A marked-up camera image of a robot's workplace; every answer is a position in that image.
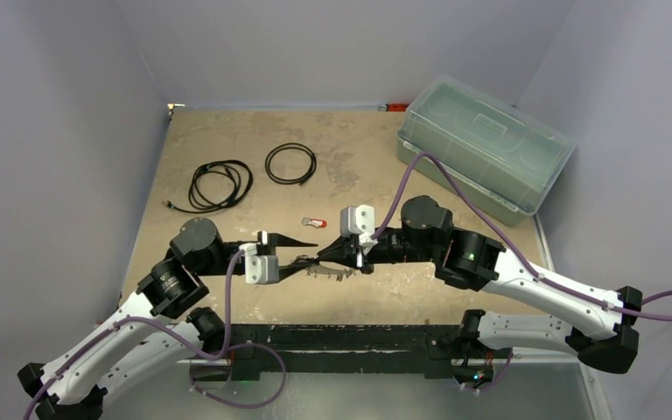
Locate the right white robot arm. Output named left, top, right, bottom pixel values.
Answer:
left=317, top=195, right=642, bottom=375

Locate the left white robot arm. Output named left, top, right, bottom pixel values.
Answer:
left=17, top=218, right=304, bottom=419

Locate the clear lidded storage bin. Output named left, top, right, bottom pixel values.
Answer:
left=396, top=76, right=576, bottom=227

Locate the red orange clamp tool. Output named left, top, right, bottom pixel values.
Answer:
left=378, top=103, right=410, bottom=112

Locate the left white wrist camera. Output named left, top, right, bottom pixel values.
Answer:
left=239, top=242, right=281, bottom=285

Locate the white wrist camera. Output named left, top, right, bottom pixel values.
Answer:
left=339, top=205, right=377, bottom=254
left=239, top=242, right=281, bottom=285

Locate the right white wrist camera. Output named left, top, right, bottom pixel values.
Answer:
left=339, top=205, right=377, bottom=254

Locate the small coiled black cable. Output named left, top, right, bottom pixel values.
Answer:
left=264, top=142, right=318, bottom=186

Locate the large tangled black cable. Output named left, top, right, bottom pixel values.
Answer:
left=163, top=159, right=255, bottom=215

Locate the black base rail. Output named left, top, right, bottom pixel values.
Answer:
left=219, top=324, right=489, bottom=381

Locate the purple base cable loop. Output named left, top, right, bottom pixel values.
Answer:
left=188, top=340, right=288, bottom=410

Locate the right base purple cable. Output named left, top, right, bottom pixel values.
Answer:
left=458, top=350, right=518, bottom=396

